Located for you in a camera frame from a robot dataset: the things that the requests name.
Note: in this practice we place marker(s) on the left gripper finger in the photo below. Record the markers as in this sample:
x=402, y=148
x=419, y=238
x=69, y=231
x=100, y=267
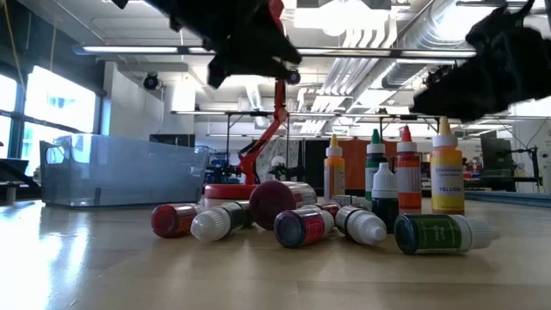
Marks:
x=275, y=49
x=249, y=68

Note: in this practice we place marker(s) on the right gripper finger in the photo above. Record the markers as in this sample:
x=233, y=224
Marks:
x=460, y=107
x=456, y=79

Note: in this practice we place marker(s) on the large yellow colouring bottle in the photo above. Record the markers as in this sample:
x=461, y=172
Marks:
x=447, y=181

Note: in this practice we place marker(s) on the large red-orange colouring bottle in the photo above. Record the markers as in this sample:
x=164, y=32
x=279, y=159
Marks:
x=409, y=181

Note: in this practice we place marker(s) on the large green colouring bottle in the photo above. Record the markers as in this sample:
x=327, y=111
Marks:
x=374, y=150

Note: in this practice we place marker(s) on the small leaf green colouring bottle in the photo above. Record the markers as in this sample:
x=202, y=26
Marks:
x=435, y=234

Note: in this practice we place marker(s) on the large orange colouring bottle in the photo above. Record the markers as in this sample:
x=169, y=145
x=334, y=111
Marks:
x=334, y=172

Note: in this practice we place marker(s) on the large burgundy colouring bottle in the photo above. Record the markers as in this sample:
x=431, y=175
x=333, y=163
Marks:
x=271, y=202

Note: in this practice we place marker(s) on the translucent grey plastic bin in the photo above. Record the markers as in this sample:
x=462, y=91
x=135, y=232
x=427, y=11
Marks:
x=129, y=172

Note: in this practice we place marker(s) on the small dark green colouring bottle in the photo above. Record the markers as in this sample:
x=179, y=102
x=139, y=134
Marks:
x=215, y=224

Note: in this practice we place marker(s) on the small red-label colouring bottle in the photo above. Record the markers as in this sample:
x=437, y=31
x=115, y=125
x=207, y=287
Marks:
x=301, y=228

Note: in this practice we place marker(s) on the small dark red colouring bottle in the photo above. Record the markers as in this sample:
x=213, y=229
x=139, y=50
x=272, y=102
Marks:
x=172, y=220

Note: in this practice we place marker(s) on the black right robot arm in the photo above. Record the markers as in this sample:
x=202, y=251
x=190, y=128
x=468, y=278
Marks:
x=546, y=60

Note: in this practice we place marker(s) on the long ceiling light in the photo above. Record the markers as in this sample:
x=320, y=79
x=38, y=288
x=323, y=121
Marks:
x=200, y=50
x=366, y=52
x=129, y=49

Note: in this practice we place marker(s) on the black ceiling spotlight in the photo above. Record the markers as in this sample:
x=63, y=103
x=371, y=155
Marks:
x=150, y=81
x=294, y=78

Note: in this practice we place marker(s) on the black monitor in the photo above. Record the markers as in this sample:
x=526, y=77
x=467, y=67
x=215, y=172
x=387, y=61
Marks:
x=497, y=159

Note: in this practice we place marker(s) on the black background stand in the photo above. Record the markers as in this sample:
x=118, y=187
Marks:
x=534, y=165

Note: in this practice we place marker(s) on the red desk lamp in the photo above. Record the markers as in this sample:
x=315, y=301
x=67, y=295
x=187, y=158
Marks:
x=249, y=170

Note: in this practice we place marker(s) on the black partition panel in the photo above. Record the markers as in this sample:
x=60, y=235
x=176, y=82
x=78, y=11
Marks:
x=312, y=163

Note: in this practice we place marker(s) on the orange partition panel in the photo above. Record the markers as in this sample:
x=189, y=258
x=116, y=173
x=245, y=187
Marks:
x=355, y=163

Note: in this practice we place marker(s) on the small purple colouring bottle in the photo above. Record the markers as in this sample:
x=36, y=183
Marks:
x=361, y=224

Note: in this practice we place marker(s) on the large window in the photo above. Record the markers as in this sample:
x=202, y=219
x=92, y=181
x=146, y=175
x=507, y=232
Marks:
x=60, y=103

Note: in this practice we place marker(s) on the grey side desk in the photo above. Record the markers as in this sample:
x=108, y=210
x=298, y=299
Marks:
x=13, y=165

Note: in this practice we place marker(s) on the black metal rack frame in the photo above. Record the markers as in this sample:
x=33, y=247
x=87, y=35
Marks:
x=254, y=114

